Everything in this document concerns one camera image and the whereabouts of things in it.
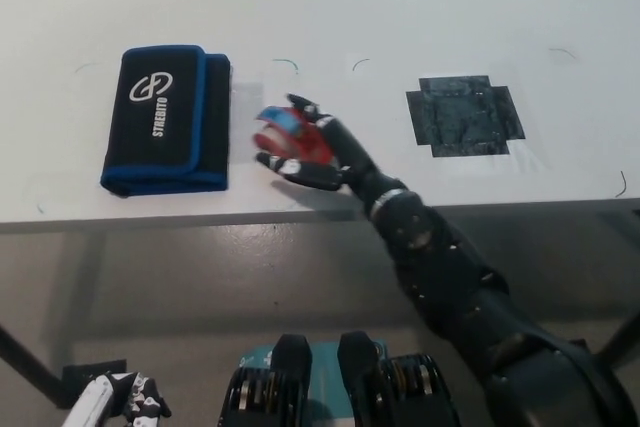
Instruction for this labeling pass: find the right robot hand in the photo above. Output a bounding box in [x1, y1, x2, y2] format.
[255, 93, 407, 209]

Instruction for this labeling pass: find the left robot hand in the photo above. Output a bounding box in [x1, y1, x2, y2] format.
[63, 370, 173, 427]

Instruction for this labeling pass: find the black table leg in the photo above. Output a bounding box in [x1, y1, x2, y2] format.
[597, 305, 640, 373]
[0, 321, 69, 408]

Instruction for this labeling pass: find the black floor foot plate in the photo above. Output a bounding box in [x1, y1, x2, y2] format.
[61, 358, 128, 407]

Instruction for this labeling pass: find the black ribbed robot body block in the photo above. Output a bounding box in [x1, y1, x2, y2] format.
[336, 330, 461, 427]
[215, 333, 314, 427]

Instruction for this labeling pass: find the black tape patch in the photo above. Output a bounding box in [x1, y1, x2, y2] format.
[405, 74, 526, 159]

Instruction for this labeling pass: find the red tape dispenser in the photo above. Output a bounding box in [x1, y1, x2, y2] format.
[252, 105, 335, 166]

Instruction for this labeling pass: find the clear tape patch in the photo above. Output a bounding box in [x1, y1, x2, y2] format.
[230, 80, 266, 164]

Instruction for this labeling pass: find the black blue-trimmed Strebito notebook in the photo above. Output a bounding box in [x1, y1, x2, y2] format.
[99, 44, 234, 197]

